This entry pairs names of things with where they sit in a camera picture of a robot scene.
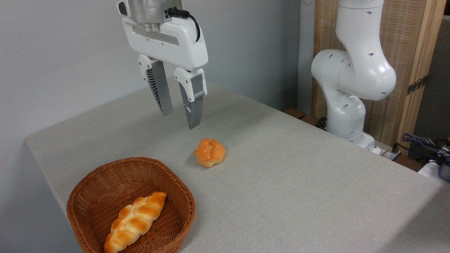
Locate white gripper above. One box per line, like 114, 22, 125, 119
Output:
122, 15, 209, 130

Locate long braided bread loaf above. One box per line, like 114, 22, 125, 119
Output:
104, 192, 167, 253

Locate round bread roll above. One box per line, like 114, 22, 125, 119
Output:
194, 138, 226, 168

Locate brown wicker basket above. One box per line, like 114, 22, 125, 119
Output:
66, 157, 196, 253

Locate metal screen hinge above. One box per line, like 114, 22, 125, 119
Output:
407, 75, 429, 95

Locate grey container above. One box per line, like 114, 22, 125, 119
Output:
438, 157, 450, 182

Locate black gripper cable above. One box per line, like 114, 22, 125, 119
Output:
167, 8, 201, 42

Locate black cable bundle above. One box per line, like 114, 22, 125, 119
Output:
402, 133, 450, 163

